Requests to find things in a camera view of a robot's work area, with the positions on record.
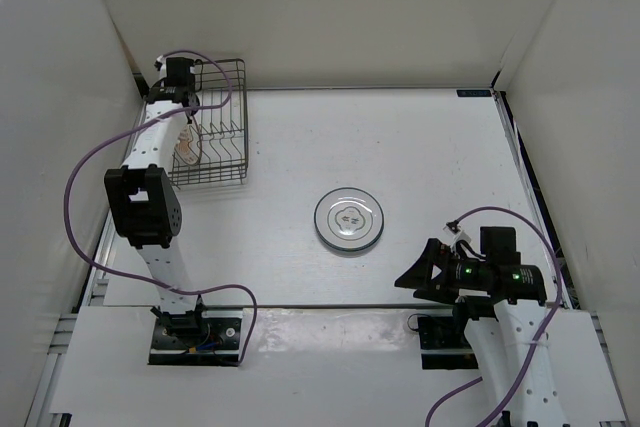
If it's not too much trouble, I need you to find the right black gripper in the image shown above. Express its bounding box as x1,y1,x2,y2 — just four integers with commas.
394,238,489,304

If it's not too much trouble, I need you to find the metal wire dish rack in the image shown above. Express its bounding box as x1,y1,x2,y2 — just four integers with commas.
170,59,249,187

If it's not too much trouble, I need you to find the white plate orange pattern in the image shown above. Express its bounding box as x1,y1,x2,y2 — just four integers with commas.
174,121,202,167

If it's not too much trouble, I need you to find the white plate green flower pattern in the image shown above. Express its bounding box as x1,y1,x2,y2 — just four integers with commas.
315,226,385,253

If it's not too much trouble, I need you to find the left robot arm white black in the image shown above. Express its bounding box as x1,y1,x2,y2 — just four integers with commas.
104,57,210,347

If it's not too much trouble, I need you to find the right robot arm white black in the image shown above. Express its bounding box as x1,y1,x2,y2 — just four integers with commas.
394,227,569,426

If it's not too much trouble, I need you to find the white foam front board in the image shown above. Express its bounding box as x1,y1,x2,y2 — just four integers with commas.
47,305,631,427

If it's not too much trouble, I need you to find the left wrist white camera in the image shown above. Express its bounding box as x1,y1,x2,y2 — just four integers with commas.
154,55,167,79

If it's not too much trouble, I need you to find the wrist white camera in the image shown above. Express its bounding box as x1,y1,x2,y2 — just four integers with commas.
154,55,167,79
444,220,472,247

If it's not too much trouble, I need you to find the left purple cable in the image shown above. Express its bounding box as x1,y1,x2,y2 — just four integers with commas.
64,49,259,367

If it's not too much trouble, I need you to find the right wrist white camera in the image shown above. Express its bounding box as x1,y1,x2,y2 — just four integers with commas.
444,220,472,247

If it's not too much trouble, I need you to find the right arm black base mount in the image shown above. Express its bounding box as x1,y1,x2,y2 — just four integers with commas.
407,313,478,370

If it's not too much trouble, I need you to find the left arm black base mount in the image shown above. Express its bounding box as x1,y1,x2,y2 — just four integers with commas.
147,310,243,367

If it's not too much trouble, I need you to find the aluminium front rail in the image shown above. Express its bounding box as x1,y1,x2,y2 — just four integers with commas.
79,300,571,310

